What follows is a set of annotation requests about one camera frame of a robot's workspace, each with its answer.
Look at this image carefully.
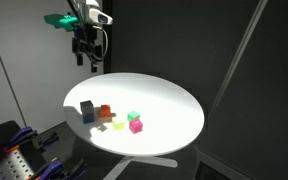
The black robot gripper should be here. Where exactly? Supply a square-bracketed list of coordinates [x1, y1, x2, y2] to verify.
[71, 24, 104, 74]

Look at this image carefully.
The orange toy block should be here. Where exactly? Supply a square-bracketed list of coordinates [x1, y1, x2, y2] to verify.
[99, 104, 112, 119]

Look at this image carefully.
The yellow-green toy block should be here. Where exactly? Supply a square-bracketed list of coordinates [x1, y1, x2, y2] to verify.
[111, 117, 126, 131]

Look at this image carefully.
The green toy block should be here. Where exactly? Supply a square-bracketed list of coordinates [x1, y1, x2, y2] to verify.
[127, 110, 141, 122]

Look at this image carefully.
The pink toy block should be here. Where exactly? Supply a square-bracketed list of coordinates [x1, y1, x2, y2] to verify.
[129, 119, 144, 135]

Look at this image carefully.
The blue cube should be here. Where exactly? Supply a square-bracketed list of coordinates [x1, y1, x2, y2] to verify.
[79, 99, 95, 116]

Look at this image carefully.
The purple black spring clamp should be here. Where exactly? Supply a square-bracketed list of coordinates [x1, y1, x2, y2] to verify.
[33, 157, 89, 180]

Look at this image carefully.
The white table base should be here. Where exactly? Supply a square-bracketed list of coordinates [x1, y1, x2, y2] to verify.
[103, 155, 179, 180]

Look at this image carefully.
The perforated metal plate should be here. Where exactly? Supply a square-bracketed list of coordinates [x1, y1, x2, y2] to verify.
[0, 148, 36, 180]

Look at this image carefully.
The diagonal silver metal strip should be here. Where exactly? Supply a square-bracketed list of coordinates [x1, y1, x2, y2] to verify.
[206, 0, 269, 118]

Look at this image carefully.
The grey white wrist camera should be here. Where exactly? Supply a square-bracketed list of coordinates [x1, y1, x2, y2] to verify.
[87, 7, 115, 26]

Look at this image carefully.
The teal camera mount bracket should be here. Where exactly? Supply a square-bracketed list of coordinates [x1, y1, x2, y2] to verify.
[43, 13, 80, 33]

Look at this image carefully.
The purple clamp with orange handle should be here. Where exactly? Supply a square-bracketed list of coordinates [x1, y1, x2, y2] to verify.
[3, 126, 59, 155]

